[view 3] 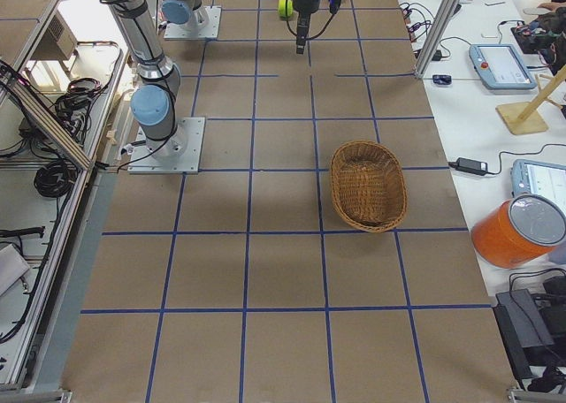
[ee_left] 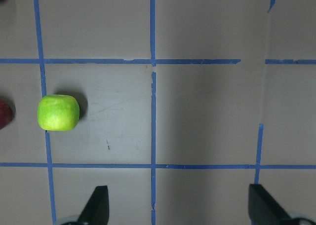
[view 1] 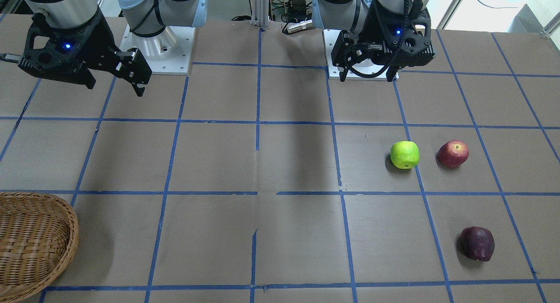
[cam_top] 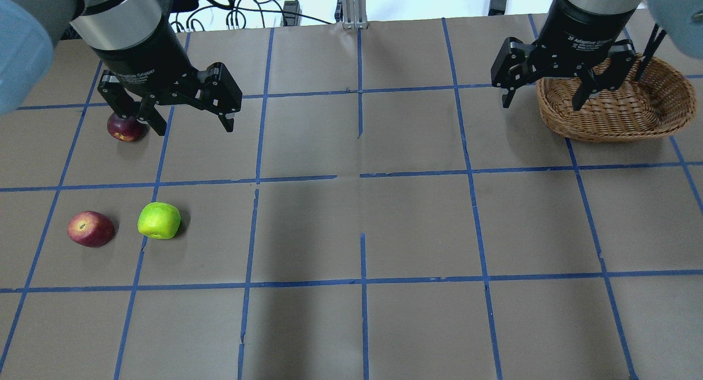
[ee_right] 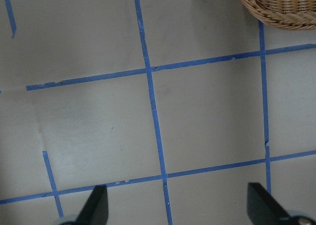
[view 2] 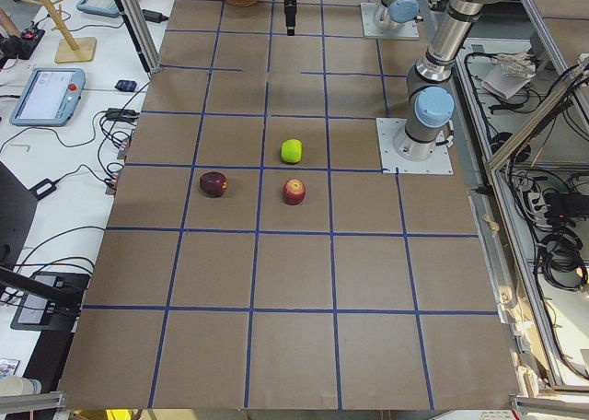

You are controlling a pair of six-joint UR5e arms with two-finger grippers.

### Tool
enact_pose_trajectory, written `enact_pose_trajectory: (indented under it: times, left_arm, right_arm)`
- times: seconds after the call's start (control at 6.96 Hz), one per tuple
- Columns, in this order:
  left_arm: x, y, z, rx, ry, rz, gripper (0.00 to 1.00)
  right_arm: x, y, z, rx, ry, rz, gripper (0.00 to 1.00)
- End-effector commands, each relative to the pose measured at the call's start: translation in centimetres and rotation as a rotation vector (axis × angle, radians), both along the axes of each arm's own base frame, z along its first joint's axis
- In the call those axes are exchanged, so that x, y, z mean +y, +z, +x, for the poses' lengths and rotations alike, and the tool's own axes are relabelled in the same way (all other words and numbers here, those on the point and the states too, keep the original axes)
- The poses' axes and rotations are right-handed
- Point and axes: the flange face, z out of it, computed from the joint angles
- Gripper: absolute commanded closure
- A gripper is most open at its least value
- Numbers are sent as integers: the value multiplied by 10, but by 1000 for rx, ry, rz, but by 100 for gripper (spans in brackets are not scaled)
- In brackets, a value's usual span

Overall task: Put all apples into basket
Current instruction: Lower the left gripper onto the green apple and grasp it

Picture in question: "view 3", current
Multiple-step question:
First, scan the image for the green apple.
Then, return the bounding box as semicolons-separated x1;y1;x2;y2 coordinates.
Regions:
278;0;294;19

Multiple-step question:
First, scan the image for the woven wicker basket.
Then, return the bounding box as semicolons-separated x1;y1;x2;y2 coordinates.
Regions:
330;141;408;233

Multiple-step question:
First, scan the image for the small blue device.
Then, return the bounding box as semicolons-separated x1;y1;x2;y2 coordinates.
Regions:
432;74;452;86

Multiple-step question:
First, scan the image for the blue teach pendant far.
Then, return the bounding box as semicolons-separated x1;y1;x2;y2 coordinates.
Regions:
469;44;537;90

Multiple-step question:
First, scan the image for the blue teach pendant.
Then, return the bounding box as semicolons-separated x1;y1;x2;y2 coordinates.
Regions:
469;44;537;90
510;159;565;202

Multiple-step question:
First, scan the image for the black power adapter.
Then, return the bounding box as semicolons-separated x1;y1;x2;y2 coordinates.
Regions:
448;157;488;176

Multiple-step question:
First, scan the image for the wooden stand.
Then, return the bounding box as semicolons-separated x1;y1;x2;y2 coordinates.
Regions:
495;67;565;135

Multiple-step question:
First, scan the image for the blue teach pendant near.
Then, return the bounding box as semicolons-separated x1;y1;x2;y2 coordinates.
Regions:
510;159;565;202

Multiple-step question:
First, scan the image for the orange cylindrical container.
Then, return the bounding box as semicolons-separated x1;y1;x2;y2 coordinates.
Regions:
471;194;565;269

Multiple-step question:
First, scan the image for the aluminium frame post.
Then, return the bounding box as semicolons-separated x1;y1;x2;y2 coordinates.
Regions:
415;0;460;79

